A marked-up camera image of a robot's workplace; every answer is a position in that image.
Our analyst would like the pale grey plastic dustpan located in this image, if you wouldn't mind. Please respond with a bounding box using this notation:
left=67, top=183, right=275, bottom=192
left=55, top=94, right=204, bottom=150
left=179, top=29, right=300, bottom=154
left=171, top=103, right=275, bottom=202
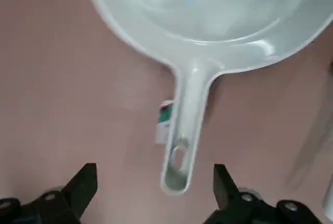
left=83, top=0, right=333, bottom=196

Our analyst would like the white green product label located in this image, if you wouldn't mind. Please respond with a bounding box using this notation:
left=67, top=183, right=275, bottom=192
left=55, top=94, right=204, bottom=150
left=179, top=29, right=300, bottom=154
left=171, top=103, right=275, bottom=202
left=155, top=100, right=174, bottom=145

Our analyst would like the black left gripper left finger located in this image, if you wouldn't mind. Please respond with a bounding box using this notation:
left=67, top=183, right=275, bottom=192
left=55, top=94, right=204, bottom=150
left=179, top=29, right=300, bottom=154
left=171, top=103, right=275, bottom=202
left=0, top=163, right=98, bottom=224

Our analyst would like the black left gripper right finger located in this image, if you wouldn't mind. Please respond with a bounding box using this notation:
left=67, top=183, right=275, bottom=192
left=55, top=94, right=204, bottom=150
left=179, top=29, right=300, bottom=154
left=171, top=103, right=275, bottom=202
left=205, top=164, right=317, bottom=224

